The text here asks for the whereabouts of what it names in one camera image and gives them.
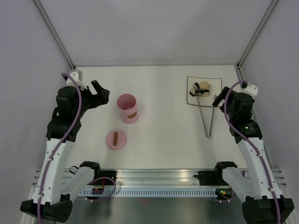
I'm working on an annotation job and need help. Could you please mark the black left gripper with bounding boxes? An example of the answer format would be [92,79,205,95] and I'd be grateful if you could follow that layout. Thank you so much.
[74,80,109,119]

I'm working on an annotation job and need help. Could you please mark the sushi roll piece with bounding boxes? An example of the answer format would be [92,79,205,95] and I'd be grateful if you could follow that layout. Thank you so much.
[193,83,200,90]
[189,89,198,97]
[198,89,210,97]

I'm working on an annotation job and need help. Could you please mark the round beige bun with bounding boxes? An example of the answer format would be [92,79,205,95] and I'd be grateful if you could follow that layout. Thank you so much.
[199,81,211,90]

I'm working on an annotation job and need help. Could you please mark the metal tongs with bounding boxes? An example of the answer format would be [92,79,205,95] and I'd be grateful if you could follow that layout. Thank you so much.
[196,95,215,139]

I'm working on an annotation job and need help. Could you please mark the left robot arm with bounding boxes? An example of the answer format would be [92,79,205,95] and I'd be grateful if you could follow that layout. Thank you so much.
[20,80,110,224]

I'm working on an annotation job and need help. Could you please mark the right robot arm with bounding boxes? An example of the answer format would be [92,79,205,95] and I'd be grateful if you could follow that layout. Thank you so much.
[213,85,294,224]

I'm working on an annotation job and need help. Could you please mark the pink cylindrical lunch box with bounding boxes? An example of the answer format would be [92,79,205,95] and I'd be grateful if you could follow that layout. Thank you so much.
[117,94,139,124]

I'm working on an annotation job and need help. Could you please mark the pink lunch box lid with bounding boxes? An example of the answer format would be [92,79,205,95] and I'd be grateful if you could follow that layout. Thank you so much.
[106,131,127,150]

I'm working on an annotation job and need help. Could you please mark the white square plate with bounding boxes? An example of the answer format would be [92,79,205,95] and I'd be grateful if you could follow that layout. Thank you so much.
[187,76,222,107]

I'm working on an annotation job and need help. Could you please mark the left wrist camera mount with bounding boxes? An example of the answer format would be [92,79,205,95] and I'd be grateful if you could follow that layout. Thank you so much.
[66,69,87,91]

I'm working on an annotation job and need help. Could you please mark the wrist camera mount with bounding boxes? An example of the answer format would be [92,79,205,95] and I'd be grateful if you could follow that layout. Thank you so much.
[241,82,258,98]
[66,69,87,91]

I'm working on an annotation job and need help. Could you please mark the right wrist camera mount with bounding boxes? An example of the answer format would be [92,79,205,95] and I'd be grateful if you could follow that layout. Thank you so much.
[241,82,258,98]

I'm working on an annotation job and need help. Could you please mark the right frame post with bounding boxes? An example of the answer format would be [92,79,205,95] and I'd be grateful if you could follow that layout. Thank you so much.
[236,0,280,69]

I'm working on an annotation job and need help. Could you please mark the frame post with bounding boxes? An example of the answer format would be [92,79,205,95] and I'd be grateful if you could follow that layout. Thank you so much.
[31,0,76,69]
[236,0,280,69]

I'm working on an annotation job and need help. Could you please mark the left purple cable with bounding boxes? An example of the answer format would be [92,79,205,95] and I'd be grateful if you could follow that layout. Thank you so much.
[36,73,82,224]

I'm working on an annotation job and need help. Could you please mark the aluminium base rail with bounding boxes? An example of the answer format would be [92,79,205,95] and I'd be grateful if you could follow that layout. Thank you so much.
[31,168,287,187]

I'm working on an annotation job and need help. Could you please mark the white cable duct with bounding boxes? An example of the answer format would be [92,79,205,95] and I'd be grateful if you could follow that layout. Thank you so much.
[78,188,217,198]

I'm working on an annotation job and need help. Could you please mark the left frame post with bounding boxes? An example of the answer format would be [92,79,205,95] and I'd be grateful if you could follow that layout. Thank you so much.
[31,0,76,69]

